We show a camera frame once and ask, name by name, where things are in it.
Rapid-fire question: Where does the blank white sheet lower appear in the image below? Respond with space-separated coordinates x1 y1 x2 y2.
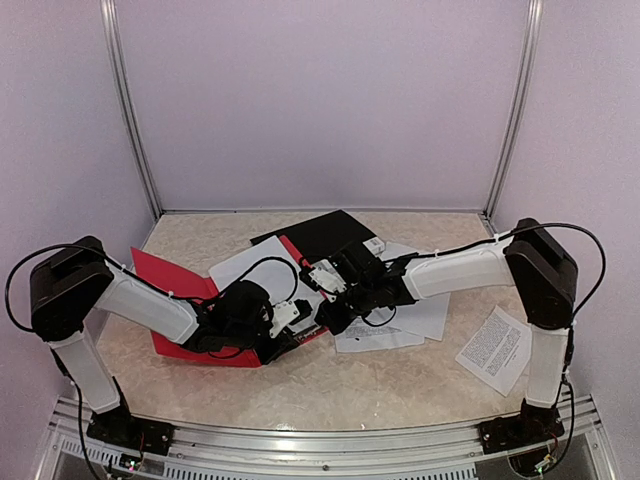
379 242 451 343

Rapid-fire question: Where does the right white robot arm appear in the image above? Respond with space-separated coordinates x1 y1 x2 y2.
311 218 578 444

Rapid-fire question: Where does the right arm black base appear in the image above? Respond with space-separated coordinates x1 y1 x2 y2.
478 400 565 455

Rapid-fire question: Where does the printed text sheet right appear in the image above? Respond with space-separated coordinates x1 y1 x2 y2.
455 306 532 397

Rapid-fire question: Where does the black folder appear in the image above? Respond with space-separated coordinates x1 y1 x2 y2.
250 210 379 259

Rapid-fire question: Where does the printed text sheet centre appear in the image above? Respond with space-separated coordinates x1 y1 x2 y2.
335 310 411 353

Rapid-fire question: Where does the red folder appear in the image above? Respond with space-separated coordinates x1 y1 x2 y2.
130 234 331 370

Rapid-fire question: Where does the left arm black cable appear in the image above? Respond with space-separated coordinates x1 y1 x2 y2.
4 243 300 334

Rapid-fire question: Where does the aluminium frame post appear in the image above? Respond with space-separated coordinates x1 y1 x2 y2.
483 0 544 224
99 0 164 221

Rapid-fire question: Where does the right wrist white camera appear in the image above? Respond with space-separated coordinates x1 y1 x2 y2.
299 265 347 296

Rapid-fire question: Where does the white sheet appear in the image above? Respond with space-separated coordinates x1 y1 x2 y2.
379 242 451 343
207 235 331 331

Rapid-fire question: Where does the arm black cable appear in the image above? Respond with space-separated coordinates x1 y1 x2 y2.
299 222 607 454
4 243 300 334

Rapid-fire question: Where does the white sheet top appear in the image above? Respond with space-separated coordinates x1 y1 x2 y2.
207 235 331 331

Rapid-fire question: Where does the left aluminium frame post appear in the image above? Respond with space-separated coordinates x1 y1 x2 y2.
99 0 164 221

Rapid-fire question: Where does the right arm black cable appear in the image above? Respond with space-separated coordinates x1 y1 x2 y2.
299 222 607 454

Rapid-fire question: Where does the aluminium front rail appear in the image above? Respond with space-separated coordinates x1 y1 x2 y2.
47 394 614 480

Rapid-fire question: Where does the printed text sheet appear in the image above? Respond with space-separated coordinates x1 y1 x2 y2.
455 306 532 397
335 310 411 353

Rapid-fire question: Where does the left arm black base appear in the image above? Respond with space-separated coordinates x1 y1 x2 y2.
87 378 175 456

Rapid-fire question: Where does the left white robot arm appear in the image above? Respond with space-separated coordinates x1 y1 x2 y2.
29 236 311 445

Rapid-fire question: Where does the right aluminium frame post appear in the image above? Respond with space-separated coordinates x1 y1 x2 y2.
483 0 544 224

